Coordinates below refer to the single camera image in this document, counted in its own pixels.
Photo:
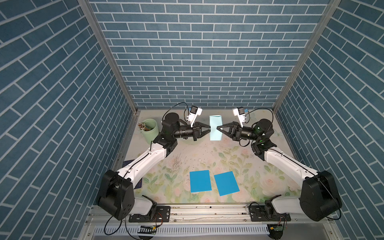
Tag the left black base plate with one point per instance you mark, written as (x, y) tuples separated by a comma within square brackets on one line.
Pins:
[(159, 214)]

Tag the light blue square paper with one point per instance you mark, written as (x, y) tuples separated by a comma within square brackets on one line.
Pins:
[(215, 121)]

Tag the aluminium mounting rail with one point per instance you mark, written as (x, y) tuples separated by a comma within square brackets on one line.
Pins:
[(223, 214)]

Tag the dark blue notebook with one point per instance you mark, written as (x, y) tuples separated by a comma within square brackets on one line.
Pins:
[(132, 171)]

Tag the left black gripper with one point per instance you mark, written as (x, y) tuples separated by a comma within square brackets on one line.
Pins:
[(194, 131)]

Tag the green pencil cup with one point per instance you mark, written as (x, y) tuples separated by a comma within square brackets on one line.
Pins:
[(149, 136)]

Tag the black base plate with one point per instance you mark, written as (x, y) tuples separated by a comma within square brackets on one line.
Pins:
[(266, 213), (159, 214)]

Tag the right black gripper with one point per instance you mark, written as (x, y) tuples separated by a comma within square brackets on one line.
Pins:
[(235, 133)]

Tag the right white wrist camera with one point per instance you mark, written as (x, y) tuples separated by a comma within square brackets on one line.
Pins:
[(241, 113)]

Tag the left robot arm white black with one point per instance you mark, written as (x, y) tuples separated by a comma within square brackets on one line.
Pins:
[(116, 192)]

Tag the blue paper sheet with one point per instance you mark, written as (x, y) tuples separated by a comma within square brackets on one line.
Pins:
[(200, 181), (226, 183)]

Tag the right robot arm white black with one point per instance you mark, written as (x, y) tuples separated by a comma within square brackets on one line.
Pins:
[(319, 193)]

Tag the blue paper sheet right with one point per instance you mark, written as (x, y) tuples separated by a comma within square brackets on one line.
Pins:
[(226, 183)]

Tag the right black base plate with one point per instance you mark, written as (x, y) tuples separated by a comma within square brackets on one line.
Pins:
[(266, 213)]

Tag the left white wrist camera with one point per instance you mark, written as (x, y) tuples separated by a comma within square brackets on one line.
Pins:
[(193, 114)]

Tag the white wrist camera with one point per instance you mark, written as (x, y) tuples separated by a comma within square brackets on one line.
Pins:
[(241, 113), (193, 114)]

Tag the blue paper sheet left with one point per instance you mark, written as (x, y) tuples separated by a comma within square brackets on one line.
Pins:
[(200, 181)]

